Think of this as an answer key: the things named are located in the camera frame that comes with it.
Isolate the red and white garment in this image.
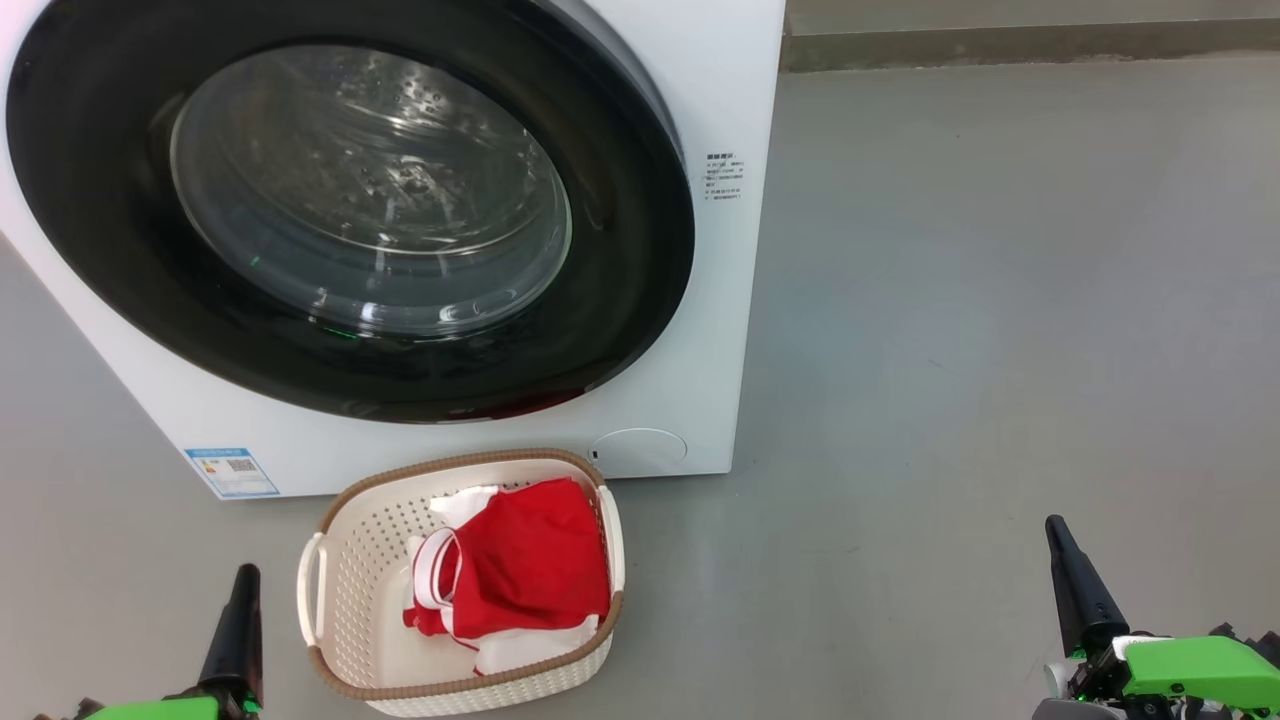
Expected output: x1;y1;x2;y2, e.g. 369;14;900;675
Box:
405;478;613;641
403;485;601;677

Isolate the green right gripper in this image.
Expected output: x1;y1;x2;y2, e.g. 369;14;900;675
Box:
1035;515;1280;720

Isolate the round white filter cover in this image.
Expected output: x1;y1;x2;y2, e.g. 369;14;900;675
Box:
588;428;689;477

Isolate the cream basket with brown rim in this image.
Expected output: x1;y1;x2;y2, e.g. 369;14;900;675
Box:
296;448;627;717

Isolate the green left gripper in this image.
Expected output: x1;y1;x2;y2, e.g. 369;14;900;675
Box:
80;563;266;720

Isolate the black round glass washer door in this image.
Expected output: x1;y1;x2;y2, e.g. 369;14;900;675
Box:
5;0;696;424

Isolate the white front-load washing machine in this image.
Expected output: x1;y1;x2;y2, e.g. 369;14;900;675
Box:
0;0;788;501

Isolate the blue energy label sticker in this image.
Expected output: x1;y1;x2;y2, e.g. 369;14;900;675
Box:
185;447;281;499

